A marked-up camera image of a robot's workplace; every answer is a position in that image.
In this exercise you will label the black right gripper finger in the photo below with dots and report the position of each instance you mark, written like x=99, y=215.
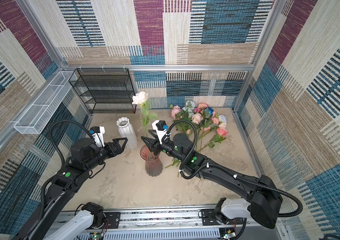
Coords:
x=150, y=143
x=154, y=136

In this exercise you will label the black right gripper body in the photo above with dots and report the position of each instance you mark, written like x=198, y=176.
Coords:
x=166, y=147

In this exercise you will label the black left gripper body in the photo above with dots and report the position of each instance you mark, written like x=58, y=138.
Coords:
x=109, y=152

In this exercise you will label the pink ribbed glass vase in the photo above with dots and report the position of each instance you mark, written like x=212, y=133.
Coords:
x=153, y=164

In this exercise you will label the cream white rose stem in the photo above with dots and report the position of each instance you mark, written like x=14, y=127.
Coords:
x=142, y=99

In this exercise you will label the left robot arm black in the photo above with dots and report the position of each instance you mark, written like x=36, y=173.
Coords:
x=86, y=154

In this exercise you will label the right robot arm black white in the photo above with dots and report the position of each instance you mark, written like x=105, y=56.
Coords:
x=266, y=203

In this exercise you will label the white ribbed ceramic vase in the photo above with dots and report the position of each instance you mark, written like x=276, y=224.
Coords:
x=126, y=130

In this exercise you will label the pile of artificial flowers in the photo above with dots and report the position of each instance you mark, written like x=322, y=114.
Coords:
x=210, y=126

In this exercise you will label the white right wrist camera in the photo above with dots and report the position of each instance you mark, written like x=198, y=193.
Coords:
x=161, y=129

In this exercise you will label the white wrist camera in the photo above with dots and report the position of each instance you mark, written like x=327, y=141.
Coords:
x=161, y=129
x=98, y=136

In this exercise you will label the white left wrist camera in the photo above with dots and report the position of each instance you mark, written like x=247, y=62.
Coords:
x=98, y=136

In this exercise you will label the black wire mesh shelf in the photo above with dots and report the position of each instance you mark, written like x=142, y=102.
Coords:
x=105, y=90

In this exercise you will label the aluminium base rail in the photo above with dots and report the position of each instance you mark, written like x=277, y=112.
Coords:
x=184, y=223

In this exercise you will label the white wire mesh basket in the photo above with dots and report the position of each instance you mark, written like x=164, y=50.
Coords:
x=37, y=116

